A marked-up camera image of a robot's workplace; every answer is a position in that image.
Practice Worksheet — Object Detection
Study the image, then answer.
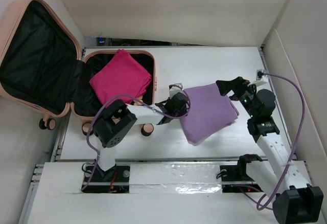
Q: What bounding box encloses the purple cloth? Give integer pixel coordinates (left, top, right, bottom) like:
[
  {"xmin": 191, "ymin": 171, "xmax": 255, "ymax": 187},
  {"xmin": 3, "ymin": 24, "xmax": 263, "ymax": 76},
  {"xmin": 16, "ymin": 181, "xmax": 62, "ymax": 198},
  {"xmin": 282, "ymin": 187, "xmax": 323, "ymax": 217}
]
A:
[{"xmin": 180, "ymin": 83, "xmax": 239, "ymax": 146}]

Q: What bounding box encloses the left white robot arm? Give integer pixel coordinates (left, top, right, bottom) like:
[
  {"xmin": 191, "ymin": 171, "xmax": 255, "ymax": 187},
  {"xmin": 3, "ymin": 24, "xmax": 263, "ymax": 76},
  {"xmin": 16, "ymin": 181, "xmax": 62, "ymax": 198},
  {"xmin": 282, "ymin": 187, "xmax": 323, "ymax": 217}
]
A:
[{"xmin": 92, "ymin": 92, "xmax": 190, "ymax": 182}]

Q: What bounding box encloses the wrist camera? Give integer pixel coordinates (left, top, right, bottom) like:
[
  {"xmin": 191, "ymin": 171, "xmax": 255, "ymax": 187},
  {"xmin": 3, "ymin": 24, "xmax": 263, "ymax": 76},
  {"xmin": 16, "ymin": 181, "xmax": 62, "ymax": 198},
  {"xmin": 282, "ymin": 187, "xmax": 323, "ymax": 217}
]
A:
[
  {"xmin": 248, "ymin": 70, "xmax": 269, "ymax": 87},
  {"xmin": 169, "ymin": 83, "xmax": 183, "ymax": 98}
]

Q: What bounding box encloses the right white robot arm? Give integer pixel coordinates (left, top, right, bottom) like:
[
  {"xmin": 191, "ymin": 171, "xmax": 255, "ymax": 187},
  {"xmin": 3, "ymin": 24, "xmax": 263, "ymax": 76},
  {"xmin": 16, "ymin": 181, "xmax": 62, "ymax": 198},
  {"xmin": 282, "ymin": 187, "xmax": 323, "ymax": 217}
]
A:
[{"xmin": 216, "ymin": 72, "xmax": 323, "ymax": 223}]

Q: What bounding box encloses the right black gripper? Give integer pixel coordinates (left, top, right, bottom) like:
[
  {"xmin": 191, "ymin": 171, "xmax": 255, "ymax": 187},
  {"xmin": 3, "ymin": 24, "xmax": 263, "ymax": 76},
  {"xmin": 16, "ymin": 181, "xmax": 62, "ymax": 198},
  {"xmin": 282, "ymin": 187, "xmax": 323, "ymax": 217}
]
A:
[{"xmin": 216, "ymin": 77, "xmax": 258, "ymax": 118}]

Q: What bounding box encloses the magenta cloth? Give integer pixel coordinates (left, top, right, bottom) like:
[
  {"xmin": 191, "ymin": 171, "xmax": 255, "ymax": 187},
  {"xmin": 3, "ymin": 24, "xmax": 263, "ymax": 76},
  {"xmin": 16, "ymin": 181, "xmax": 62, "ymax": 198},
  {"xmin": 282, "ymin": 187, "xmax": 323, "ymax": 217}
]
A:
[{"xmin": 89, "ymin": 49, "xmax": 152, "ymax": 104}]

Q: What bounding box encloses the pink suitcase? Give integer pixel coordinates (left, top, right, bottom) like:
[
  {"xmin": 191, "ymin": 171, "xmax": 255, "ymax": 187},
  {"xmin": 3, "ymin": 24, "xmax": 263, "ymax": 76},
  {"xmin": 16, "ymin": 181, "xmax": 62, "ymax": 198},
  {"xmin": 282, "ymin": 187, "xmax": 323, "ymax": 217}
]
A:
[{"xmin": 0, "ymin": 0, "xmax": 159, "ymax": 137}]

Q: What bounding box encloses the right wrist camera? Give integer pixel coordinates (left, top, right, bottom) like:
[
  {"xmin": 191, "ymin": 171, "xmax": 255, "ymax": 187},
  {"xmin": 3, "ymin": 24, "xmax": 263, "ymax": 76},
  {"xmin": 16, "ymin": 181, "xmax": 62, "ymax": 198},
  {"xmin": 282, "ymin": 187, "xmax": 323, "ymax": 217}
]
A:
[{"xmin": 248, "ymin": 70, "xmax": 269, "ymax": 87}]

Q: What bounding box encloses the aluminium frame rail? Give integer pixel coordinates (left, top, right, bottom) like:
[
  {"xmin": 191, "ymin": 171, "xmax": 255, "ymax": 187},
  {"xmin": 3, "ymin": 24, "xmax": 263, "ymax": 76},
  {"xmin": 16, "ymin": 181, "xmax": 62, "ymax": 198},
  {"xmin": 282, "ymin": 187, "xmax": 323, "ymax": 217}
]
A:
[{"xmin": 52, "ymin": 155, "xmax": 239, "ymax": 163}]

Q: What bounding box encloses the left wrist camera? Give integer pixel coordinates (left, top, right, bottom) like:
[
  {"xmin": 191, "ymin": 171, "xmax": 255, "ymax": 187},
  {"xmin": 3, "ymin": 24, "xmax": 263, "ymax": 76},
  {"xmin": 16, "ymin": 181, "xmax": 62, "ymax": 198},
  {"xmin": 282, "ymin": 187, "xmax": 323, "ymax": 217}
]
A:
[{"xmin": 169, "ymin": 83, "xmax": 183, "ymax": 98}]

